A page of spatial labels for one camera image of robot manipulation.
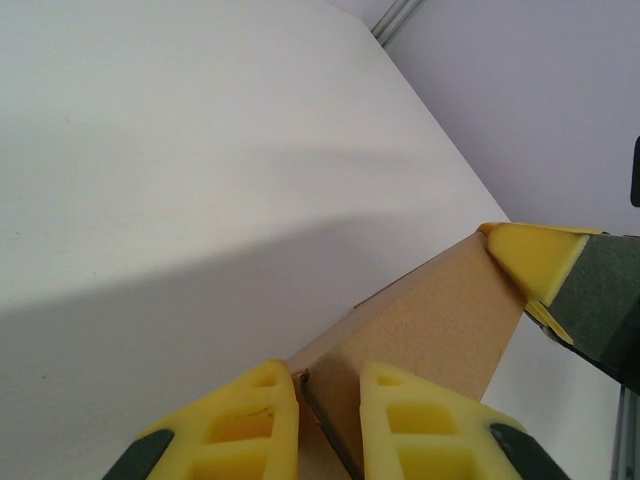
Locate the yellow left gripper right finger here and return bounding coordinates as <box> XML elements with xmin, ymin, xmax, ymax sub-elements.
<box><xmin>358</xmin><ymin>360</ymin><xmax>574</xmax><ymax>480</ymax></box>

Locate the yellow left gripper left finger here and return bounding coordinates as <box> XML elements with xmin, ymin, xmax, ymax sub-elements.
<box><xmin>102</xmin><ymin>358</ymin><xmax>301</xmax><ymax>480</ymax></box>

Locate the brown cardboard box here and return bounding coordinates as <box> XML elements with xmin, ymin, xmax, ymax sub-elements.
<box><xmin>284</xmin><ymin>232</ymin><xmax>527</xmax><ymax>480</ymax></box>

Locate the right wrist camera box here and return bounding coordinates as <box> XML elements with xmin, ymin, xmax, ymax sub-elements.
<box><xmin>630</xmin><ymin>133</ymin><xmax>640</xmax><ymax>208</ymax></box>

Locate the aluminium table side rail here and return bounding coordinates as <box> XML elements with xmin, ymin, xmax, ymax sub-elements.
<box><xmin>610</xmin><ymin>383</ymin><xmax>640</xmax><ymax>480</ymax></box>

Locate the aluminium frame post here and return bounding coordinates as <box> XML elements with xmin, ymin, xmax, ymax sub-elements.
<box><xmin>370</xmin><ymin>0</ymin><xmax>427</xmax><ymax>50</ymax></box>

